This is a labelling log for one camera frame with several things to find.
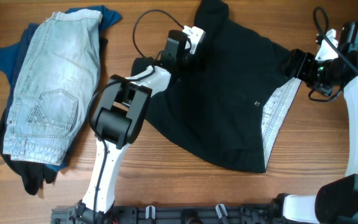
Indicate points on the black shorts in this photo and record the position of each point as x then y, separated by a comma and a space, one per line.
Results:
215, 109

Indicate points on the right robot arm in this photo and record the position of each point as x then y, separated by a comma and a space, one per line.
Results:
336, 64

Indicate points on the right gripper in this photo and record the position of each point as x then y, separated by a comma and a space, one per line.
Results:
305, 60

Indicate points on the left white rail clip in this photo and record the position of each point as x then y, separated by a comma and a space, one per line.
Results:
150, 212

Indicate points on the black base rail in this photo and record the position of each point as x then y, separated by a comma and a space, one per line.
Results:
245, 214

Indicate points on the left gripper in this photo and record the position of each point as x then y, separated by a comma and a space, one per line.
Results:
195, 63

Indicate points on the white rail clip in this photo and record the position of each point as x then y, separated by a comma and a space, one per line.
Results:
150, 212
221, 211

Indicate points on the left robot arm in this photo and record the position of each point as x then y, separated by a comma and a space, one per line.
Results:
116, 114

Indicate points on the right white rail clip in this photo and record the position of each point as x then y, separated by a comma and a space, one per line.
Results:
221, 211

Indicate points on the black garment under pile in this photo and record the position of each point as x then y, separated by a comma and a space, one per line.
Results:
32, 174

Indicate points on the light blue denim shorts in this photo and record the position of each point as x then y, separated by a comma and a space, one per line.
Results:
57, 80

